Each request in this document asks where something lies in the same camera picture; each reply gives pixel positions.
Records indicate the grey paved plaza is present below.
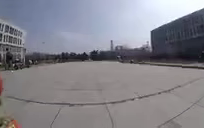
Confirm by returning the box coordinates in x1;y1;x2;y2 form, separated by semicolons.
0;60;204;128

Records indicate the tall chimney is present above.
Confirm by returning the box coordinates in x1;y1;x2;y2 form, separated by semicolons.
110;39;115;52

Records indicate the row of trees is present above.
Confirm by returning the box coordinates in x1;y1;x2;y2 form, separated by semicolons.
24;49;124;63

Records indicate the raised stone kerb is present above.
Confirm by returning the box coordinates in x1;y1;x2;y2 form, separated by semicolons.
138;60;204;71

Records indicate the dark grey building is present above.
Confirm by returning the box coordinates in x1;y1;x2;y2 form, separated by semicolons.
150;4;204;63

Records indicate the person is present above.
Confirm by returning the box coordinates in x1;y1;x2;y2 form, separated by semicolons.
4;47;15;71

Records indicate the white multi-storey building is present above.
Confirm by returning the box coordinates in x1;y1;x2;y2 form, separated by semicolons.
0;16;27;65

